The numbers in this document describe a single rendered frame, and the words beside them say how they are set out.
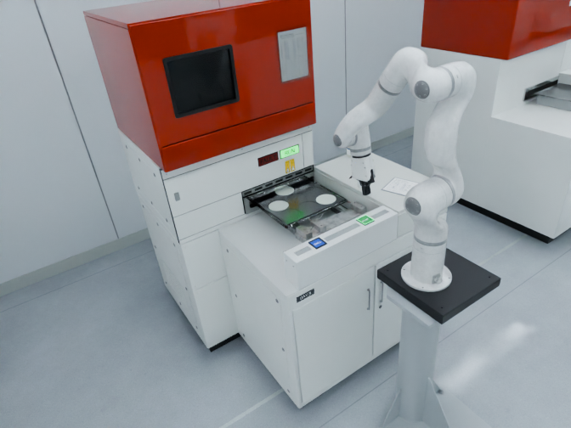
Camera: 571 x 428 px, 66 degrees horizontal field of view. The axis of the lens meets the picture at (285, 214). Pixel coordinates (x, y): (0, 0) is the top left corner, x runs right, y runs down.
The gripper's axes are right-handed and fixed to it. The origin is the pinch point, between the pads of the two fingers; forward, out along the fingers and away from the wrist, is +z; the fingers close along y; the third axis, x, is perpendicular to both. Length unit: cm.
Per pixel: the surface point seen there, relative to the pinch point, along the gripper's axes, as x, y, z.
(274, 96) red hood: -8, -46, -41
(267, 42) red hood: -9, -41, -64
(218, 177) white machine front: -40, -57, -10
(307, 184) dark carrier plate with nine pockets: 7, -57, 10
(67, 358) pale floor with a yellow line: -136, -132, 86
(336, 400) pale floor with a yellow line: -25, -16, 111
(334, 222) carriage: -3.2, -22.4, 19.3
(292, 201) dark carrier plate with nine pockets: -8.9, -47.6, 12.1
